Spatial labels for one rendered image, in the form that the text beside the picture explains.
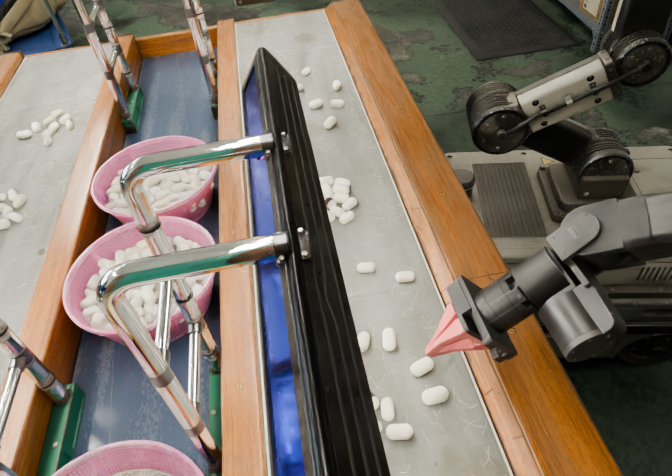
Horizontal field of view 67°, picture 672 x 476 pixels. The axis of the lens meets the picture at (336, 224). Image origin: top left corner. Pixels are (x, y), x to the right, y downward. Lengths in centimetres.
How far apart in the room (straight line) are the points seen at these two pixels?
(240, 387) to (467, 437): 31
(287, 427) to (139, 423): 55
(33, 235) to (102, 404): 41
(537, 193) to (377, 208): 60
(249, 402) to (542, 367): 40
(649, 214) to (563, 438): 30
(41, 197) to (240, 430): 75
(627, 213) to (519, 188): 89
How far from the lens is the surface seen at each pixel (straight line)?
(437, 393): 74
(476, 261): 88
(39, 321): 98
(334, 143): 117
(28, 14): 375
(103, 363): 99
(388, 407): 73
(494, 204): 141
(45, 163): 139
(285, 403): 38
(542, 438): 73
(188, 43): 187
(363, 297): 85
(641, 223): 60
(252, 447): 72
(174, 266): 43
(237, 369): 78
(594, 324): 60
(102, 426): 92
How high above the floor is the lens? 142
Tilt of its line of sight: 44 degrees down
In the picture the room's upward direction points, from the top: 7 degrees counter-clockwise
